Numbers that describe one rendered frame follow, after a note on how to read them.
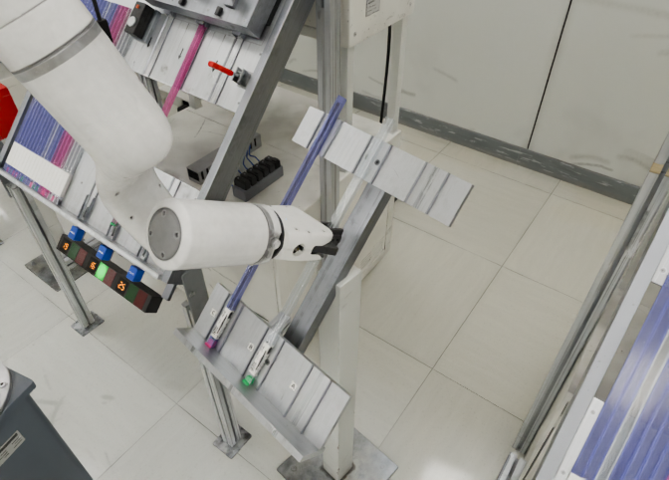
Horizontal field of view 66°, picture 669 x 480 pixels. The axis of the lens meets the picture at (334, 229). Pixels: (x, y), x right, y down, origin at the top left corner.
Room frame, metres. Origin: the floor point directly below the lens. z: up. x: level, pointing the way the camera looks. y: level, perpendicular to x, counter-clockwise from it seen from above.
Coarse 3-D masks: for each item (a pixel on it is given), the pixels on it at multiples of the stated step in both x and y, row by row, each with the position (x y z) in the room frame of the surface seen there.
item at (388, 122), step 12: (384, 120) 0.72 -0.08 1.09; (384, 132) 0.71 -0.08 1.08; (372, 144) 0.70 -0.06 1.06; (372, 156) 0.69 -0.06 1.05; (360, 168) 0.68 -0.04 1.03; (360, 180) 0.67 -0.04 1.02; (348, 192) 0.66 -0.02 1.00; (348, 204) 0.65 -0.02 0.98; (336, 216) 0.64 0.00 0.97; (312, 264) 0.59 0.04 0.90; (300, 276) 0.58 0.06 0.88; (300, 288) 0.57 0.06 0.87; (288, 300) 0.56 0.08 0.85; (288, 312) 0.54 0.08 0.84; (276, 324) 0.54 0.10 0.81; (276, 336) 0.52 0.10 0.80; (252, 384) 0.48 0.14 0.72
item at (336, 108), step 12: (336, 108) 0.79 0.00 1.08; (324, 132) 0.76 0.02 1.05; (312, 144) 0.76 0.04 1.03; (312, 156) 0.74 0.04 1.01; (300, 168) 0.73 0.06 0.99; (300, 180) 0.72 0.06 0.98; (288, 192) 0.71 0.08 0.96; (288, 204) 0.70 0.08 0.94; (252, 276) 0.63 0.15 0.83; (240, 288) 0.61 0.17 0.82
